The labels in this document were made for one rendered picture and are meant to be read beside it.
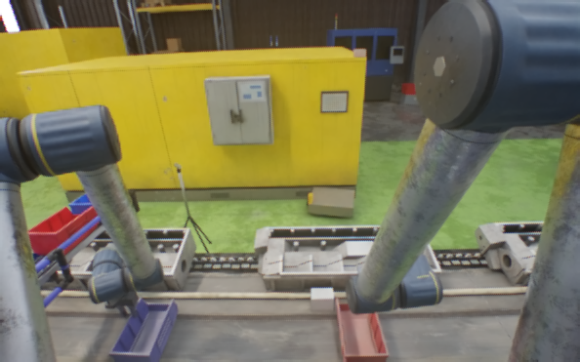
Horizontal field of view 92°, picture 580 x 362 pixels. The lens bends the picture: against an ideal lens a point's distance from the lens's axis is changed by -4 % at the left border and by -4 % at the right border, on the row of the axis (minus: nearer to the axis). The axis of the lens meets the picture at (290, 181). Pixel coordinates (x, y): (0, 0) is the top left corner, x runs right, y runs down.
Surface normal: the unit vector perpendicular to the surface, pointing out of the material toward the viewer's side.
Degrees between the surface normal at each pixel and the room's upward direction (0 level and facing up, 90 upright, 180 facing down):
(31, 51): 90
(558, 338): 85
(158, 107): 90
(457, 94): 94
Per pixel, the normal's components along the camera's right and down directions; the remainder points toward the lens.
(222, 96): -0.02, 0.47
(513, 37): 0.07, -0.01
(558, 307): -0.88, 0.18
